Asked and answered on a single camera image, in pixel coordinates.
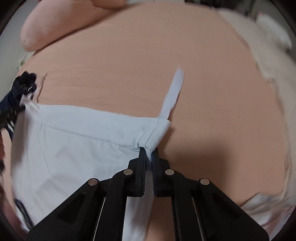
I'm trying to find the white folded garment with strap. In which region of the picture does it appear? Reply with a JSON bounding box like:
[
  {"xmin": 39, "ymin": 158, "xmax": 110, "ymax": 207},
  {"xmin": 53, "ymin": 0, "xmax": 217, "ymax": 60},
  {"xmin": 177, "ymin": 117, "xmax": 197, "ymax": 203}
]
[{"xmin": 240, "ymin": 192, "xmax": 287, "ymax": 229}]

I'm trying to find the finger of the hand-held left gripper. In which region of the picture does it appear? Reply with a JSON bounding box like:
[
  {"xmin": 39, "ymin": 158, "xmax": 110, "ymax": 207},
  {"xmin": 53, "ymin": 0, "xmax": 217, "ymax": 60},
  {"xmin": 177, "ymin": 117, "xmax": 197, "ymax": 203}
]
[{"xmin": 0, "ymin": 109, "xmax": 19, "ymax": 127}]

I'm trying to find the thin pink ribbon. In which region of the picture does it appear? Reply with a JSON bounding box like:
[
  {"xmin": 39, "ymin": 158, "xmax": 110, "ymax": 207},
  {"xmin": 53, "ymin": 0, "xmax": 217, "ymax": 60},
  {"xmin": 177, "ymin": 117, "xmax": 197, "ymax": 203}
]
[{"xmin": 36, "ymin": 72, "xmax": 48, "ymax": 102}]

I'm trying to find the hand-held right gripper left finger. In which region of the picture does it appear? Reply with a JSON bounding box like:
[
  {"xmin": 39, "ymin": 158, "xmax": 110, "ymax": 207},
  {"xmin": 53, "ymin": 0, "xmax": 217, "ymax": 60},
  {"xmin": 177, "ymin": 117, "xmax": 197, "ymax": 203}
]
[{"xmin": 26, "ymin": 147, "xmax": 147, "ymax": 241}]

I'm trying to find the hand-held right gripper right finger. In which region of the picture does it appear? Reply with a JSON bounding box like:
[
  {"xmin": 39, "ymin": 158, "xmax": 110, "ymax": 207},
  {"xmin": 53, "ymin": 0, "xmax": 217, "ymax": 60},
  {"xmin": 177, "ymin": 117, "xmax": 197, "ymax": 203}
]
[{"xmin": 151, "ymin": 148, "xmax": 270, "ymax": 241}]

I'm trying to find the small white folded cloth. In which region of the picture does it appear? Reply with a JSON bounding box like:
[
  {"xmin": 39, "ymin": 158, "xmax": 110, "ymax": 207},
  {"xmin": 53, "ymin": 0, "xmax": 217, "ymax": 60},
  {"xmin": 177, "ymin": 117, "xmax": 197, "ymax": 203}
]
[{"xmin": 255, "ymin": 13, "xmax": 293, "ymax": 49}]

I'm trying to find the navy skirt with white stripes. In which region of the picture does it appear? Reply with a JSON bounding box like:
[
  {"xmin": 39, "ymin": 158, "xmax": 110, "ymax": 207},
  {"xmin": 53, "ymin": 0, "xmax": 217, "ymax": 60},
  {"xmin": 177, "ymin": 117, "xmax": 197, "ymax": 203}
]
[{"xmin": 0, "ymin": 71, "xmax": 38, "ymax": 139}]

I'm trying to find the pink sheeted bed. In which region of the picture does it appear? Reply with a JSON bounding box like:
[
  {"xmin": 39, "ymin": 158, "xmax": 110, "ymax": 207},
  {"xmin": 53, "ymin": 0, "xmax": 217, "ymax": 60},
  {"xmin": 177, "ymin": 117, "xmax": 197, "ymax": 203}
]
[{"xmin": 5, "ymin": 2, "xmax": 292, "ymax": 241}]

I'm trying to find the white shirt with navy trim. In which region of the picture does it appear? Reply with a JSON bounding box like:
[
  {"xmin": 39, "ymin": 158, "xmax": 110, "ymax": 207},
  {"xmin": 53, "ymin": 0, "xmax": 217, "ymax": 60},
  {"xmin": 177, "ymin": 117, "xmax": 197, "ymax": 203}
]
[{"xmin": 10, "ymin": 66, "xmax": 185, "ymax": 241}]

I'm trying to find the pink printed folded pajama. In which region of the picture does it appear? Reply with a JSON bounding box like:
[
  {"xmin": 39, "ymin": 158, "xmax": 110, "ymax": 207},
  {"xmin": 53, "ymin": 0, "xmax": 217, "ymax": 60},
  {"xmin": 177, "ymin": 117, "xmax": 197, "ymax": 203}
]
[{"xmin": 275, "ymin": 204, "xmax": 295, "ymax": 232}]

